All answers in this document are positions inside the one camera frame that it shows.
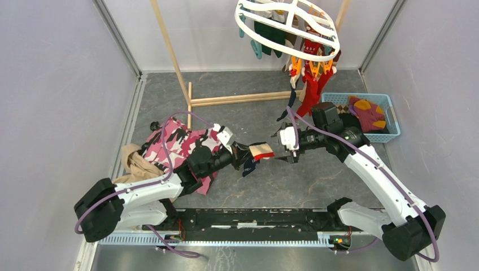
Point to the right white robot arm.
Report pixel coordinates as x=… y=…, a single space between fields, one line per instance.
x=408 y=226

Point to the blue plastic basket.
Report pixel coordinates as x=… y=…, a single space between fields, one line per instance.
x=392 y=129

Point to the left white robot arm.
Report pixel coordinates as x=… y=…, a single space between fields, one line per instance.
x=107 y=207

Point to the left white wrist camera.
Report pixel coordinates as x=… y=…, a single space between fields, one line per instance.
x=224 y=135

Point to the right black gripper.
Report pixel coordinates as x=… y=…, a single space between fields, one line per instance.
x=290 y=159

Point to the socks pile in basket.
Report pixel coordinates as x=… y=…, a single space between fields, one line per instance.
x=363 y=114

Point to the dark green sock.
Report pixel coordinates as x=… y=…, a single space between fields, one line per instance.
x=272 y=34

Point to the beige cloth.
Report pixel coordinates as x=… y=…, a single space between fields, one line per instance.
x=136 y=167

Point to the wooden hanger stand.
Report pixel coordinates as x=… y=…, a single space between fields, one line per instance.
x=278 y=16

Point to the navy santa hat sock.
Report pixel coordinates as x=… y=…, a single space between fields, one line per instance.
x=294 y=76

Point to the white oval clip hanger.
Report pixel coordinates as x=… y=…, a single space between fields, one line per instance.
x=316 y=18

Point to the red patterned christmas sock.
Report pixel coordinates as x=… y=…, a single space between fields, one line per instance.
x=311 y=47

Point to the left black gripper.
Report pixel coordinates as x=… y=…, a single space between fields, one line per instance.
x=240 y=152

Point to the red santa sock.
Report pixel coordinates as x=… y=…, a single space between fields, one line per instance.
x=324 y=78
x=312 y=93

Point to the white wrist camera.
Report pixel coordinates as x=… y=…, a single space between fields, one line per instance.
x=224 y=135
x=291 y=142

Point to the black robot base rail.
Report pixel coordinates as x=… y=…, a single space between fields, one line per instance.
x=254 y=224

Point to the pink camouflage cloth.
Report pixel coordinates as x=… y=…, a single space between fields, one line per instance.
x=167 y=148

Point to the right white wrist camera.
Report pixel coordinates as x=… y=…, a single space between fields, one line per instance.
x=291 y=142

